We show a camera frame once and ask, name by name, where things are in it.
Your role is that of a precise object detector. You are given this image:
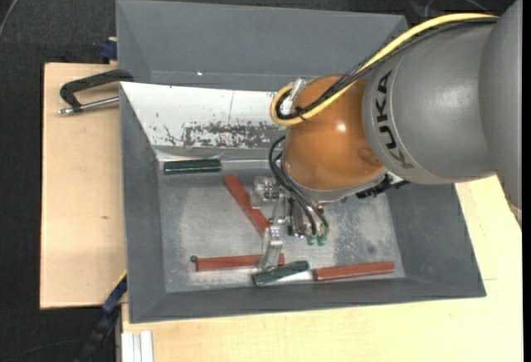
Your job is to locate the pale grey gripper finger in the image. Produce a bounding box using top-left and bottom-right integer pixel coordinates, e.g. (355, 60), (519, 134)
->
(251, 175), (286, 211)
(256, 226), (285, 271)

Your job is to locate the red-brown flat block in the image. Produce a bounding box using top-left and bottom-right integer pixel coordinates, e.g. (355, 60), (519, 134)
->
(222, 174), (273, 238)
(194, 252), (286, 273)
(311, 261), (397, 283)

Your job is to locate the dark green flat block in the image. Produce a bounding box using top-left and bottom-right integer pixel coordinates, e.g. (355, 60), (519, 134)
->
(251, 260), (311, 288)
(163, 158), (222, 176)

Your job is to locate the grey metal bin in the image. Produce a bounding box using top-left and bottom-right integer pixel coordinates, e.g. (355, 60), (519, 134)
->
(114, 0), (487, 324)

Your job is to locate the pale wood flat board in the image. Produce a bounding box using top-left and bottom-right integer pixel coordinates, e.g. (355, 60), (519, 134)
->
(39, 61), (129, 311)

